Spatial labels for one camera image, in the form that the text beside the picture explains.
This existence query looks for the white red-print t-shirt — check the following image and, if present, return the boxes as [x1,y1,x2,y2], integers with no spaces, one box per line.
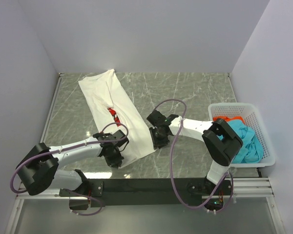
[79,69,155,168]

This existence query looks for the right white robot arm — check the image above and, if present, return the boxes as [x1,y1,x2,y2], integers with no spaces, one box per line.
[146,110,243,195]

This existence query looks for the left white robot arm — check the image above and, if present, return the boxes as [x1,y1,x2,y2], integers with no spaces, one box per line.
[16,130,129,196]

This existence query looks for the orange t-shirt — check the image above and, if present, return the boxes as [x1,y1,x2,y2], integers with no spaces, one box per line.
[212,116,245,123]

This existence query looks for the white plastic laundry basket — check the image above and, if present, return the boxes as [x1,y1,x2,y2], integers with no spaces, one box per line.
[208,102,275,168]

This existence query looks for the blue t-shirt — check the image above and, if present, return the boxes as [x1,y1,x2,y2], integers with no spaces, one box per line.
[228,119,264,164]

